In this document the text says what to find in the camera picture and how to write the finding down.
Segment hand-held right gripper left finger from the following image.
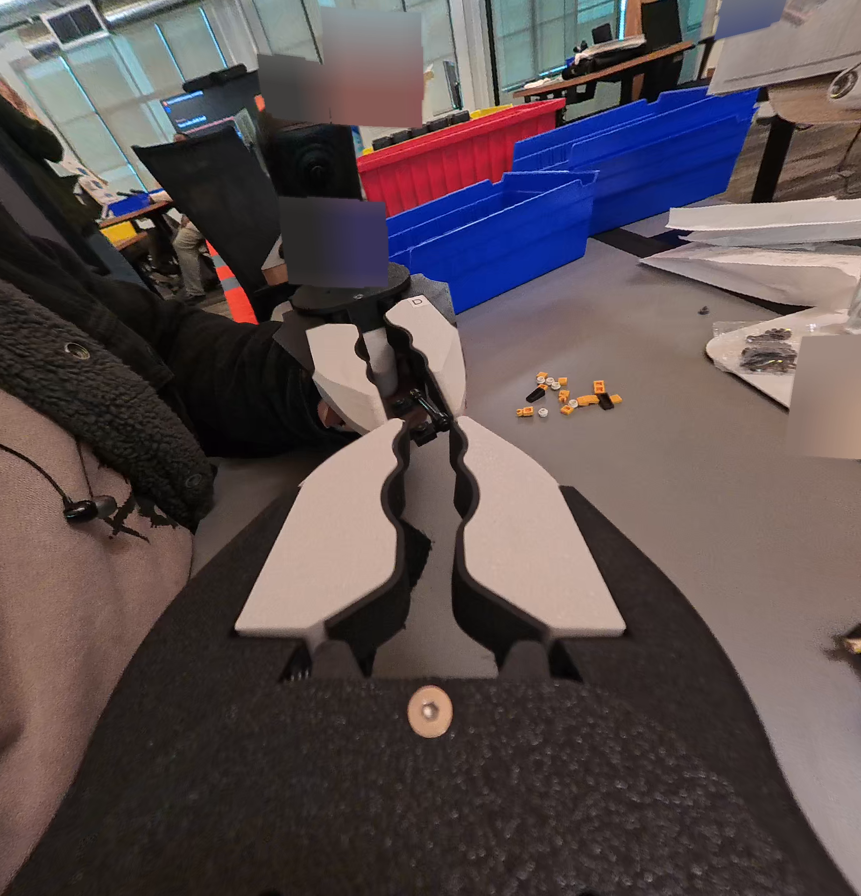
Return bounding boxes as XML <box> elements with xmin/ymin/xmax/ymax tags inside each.
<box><xmin>234</xmin><ymin>419</ymin><xmax>433</xmax><ymax>678</ymax></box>

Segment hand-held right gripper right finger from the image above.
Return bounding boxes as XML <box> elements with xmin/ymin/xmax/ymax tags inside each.
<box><xmin>449</xmin><ymin>414</ymin><xmax>628</xmax><ymax>678</ymax></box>

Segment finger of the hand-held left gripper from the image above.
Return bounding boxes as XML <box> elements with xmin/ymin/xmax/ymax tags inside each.
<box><xmin>304</xmin><ymin>322</ymin><xmax>403</xmax><ymax>436</ymax></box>
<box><xmin>385</xmin><ymin>296</ymin><xmax>468</xmax><ymax>417</ymax></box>

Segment black lego bar piece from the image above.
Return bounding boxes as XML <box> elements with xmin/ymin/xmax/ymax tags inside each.
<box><xmin>392</xmin><ymin>388</ymin><xmax>452</xmax><ymax>429</ymax></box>

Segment pile of small lego pieces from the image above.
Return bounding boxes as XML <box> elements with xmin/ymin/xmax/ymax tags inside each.
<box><xmin>516</xmin><ymin>370</ymin><xmax>624</xmax><ymax>421</ymax></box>

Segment blue plastic bin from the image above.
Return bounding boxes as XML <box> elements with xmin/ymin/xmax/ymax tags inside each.
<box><xmin>385</xmin><ymin>170</ymin><xmax>600</xmax><ymax>314</ymax></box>
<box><xmin>512</xmin><ymin>87</ymin><xmax>761</xmax><ymax>172</ymax></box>
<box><xmin>567</xmin><ymin>112</ymin><xmax>754</xmax><ymax>237</ymax></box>

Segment orange traffic cone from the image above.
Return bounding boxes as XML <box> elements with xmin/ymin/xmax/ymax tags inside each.
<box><xmin>205</xmin><ymin>240</ymin><xmax>258</xmax><ymax>324</ymax></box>

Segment red plastic bin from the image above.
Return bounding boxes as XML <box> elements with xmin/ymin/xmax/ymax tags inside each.
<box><xmin>357</xmin><ymin>98</ymin><xmax>566</xmax><ymax>218</ymax></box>

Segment dark computer monitor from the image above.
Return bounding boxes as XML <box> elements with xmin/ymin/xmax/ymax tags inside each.
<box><xmin>161</xmin><ymin>90</ymin><xmax>207</xmax><ymax>134</ymax></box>

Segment dark fleece jacket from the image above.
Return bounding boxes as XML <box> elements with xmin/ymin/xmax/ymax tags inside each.
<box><xmin>0</xmin><ymin>73</ymin><xmax>218</xmax><ymax>533</ymax></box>

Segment white ceiling vent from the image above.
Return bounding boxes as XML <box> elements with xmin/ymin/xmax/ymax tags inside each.
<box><xmin>42</xmin><ymin>2</ymin><xmax>111</xmax><ymax>46</ymax></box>

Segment clear bag of black parts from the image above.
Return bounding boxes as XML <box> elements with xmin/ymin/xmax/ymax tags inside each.
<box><xmin>737</xmin><ymin>325</ymin><xmax>803</xmax><ymax>377</ymax></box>

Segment wooden background desk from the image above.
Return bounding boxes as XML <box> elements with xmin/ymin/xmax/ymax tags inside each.
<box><xmin>512</xmin><ymin>41</ymin><xmax>715</xmax><ymax>106</ymax></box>

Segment white paper bags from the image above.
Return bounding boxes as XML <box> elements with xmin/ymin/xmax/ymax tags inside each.
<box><xmin>639</xmin><ymin>198</ymin><xmax>861</xmax><ymax>309</ymax></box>

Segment black metal pole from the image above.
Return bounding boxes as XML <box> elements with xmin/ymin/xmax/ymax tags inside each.
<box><xmin>753</xmin><ymin>112</ymin><xmax>799</xmax><ymax>204</ymax></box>

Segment black hoodie drawstring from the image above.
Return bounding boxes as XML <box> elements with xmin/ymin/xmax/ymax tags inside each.
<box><xmin>0</xmin><ymin>434</ymin><xmax>155</xmax><ymax>543</ymax></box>

